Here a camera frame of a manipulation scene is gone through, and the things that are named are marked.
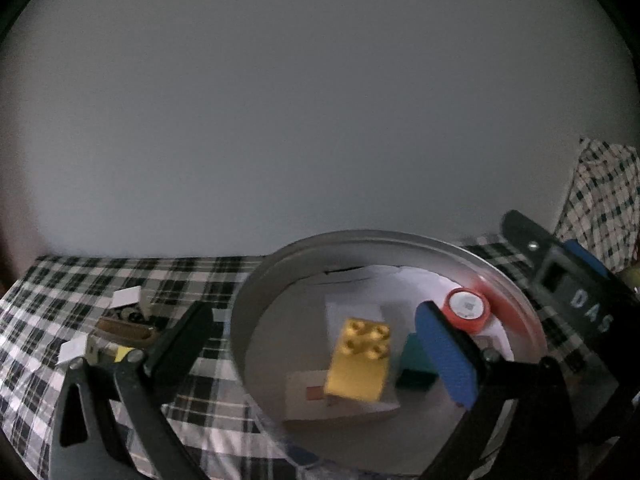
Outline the yellow arched toy brick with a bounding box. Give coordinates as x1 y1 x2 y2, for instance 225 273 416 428
324 316 392 402

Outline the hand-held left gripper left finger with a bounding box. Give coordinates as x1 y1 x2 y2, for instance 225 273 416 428
50 301 216 480

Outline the red tape roll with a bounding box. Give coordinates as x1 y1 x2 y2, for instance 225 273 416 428
443 287 492 333

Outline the brown wooden comb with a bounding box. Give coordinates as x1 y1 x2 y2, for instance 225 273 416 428
96 316 161 343

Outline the white moon print cube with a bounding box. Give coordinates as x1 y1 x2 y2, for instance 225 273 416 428
110 286 153 322

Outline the blue bear print brick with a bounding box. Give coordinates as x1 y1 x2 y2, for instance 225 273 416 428
395 334 441 392

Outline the round metal tin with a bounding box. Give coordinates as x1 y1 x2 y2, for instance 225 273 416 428
229 230 546 476

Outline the white card with red mark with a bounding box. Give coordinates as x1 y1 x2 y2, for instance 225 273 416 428
284 370 401 431

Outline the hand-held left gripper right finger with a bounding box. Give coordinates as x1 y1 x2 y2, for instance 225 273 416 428
415 301 583 480

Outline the white rectangular block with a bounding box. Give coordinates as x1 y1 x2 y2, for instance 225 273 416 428
58 335 108 365

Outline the checkered pillow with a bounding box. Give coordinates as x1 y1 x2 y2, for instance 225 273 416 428
555 137 640 271

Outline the black white checkered tablecloth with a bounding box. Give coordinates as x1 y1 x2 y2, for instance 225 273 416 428
0 242 626 480

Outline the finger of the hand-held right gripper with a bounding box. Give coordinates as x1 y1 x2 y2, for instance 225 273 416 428
501 210 556 281
562 240 613 281

